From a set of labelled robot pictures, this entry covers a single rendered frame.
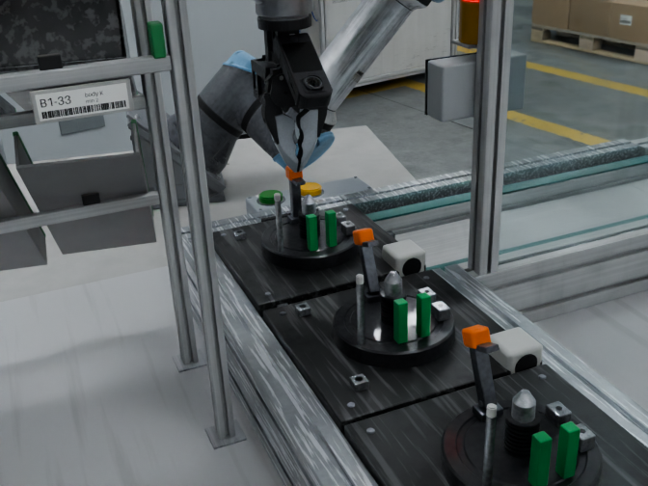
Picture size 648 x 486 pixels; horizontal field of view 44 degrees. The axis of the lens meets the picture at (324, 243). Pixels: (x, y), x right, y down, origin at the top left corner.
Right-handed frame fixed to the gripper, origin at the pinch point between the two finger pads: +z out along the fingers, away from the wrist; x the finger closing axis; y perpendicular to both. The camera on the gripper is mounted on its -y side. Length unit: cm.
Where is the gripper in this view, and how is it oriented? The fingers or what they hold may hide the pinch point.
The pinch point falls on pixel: (298, 164)
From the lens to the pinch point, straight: 111.9
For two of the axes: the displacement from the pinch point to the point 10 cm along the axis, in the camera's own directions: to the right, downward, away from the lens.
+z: 0.4, 9.0, 4.3
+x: -9.2, 2.0, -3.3
